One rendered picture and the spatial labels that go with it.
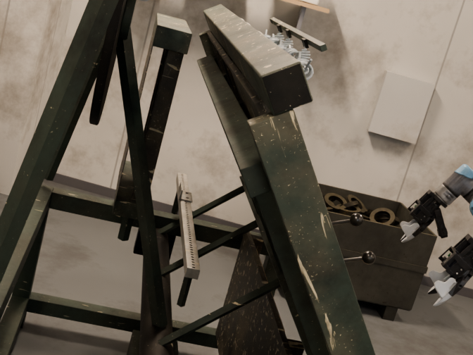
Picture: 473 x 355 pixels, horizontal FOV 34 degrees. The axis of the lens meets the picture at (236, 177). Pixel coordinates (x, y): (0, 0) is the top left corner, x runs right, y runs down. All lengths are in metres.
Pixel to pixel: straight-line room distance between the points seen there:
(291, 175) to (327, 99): 4.61
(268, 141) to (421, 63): 4.73
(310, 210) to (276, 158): 0.16
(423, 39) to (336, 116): 0.93
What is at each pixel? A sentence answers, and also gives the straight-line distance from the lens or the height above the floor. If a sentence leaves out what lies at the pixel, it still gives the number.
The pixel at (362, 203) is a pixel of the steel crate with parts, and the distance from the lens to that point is 6.26.
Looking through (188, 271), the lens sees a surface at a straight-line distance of 2.85.
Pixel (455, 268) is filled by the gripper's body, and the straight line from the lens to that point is 2.22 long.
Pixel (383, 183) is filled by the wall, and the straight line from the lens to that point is 6.58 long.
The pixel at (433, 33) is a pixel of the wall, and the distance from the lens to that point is 6.46.
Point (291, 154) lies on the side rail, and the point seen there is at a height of 1.71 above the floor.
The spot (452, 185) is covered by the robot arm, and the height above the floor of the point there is 1.57.
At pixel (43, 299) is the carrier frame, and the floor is 0.18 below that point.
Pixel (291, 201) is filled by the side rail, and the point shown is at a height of 1.60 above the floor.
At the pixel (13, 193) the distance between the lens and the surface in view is 1.86.
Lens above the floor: 2.06
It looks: 14 degrees down
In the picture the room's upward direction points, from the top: 16 degrees clockwise
